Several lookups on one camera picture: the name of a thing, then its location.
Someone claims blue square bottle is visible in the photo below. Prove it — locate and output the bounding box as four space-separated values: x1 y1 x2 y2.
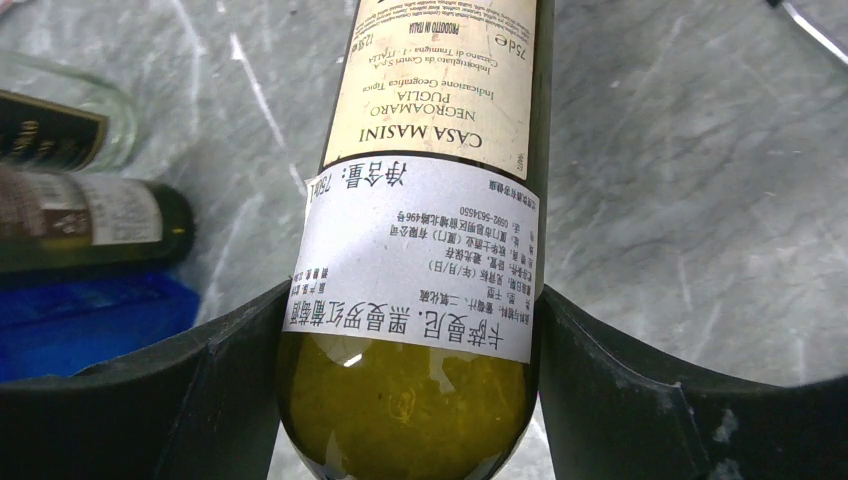
1 272 200 382

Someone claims dark green wine bottle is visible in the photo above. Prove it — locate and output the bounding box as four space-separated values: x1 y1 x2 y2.
1 167 195 275

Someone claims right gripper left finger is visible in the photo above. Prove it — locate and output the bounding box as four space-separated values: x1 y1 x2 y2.
1 283 290 479

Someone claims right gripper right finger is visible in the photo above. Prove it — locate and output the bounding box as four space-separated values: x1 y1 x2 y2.
537 287 847 480

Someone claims yellow black screwdriver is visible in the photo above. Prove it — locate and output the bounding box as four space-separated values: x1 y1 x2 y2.
766 0 847 67

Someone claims clear tall empty bottle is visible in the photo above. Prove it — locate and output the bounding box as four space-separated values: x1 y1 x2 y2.
1 49 141 171

